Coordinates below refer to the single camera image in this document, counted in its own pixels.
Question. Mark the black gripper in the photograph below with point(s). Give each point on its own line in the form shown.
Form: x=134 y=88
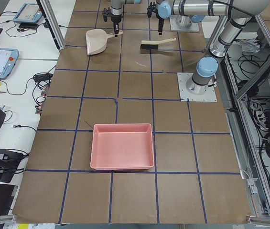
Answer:
x=115 y=18
x=160 y=15

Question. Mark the blue teach pendant far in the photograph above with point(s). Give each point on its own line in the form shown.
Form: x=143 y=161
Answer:
x=29 y=13

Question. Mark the white plastic dustpan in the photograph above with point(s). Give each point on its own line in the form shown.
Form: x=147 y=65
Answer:
x=96 y=41

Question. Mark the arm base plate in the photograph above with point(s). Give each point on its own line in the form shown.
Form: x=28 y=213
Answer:
x=183 y=23
x=191 y=92

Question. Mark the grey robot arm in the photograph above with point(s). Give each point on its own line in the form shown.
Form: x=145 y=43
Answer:
x=120 y=3
x=233 y=17

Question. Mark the aluminium frame post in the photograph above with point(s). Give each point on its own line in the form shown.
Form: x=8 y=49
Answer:
x=52 y=23

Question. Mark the pink plastic bin left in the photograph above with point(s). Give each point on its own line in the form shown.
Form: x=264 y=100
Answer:
x=122 y=147

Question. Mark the white hand brush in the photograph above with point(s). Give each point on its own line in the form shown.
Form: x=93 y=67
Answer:
x=147 y=45

